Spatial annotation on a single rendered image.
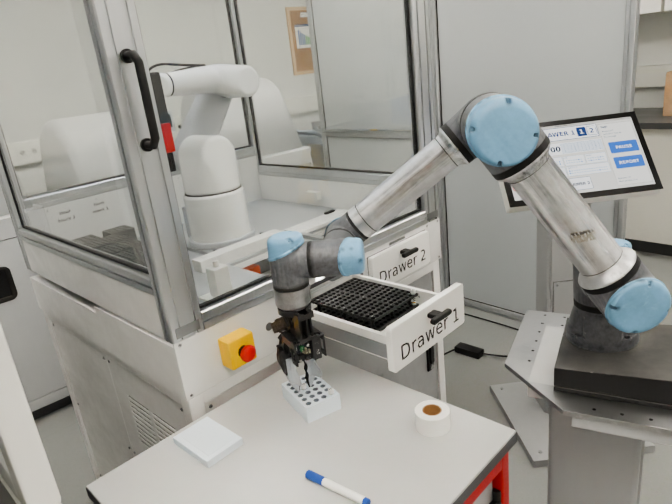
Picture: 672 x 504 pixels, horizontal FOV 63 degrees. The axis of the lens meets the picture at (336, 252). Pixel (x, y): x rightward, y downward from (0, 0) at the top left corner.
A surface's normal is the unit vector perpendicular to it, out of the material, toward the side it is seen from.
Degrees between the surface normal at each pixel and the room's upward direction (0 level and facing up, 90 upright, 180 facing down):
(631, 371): 3
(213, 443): 0
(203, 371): 90
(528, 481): 0
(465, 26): 90
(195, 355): 90
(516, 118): 84
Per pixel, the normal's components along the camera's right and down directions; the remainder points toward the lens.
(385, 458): -0.11, -0.94
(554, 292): 0.05, 0.33
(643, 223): -0.74, 0.30
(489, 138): -0.18, 0.23
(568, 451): -0.46, 0.34
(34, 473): 0.72, 0.15
